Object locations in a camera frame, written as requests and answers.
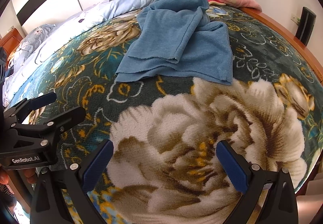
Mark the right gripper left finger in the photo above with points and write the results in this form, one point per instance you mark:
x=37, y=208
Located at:
x=48, y=204

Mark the light blue floral duvet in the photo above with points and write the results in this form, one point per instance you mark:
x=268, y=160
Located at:
x=46, y=39

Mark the person's left hand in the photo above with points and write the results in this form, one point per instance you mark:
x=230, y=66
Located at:
x=29, y=175

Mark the floral plush bed blanket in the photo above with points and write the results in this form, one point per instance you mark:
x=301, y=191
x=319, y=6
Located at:
x=165, y=129

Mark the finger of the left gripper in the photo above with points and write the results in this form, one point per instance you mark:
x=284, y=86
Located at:
x=22, y=109
x=63, y=122

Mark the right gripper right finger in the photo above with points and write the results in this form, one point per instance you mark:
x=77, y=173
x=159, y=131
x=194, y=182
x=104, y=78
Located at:
x=280, y=205

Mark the black speaker by wall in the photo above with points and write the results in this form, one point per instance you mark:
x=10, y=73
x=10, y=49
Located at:
x=306, y=26

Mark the blue fleece garment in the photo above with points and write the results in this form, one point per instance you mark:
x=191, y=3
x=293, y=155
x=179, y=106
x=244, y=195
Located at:
x=178, y=39

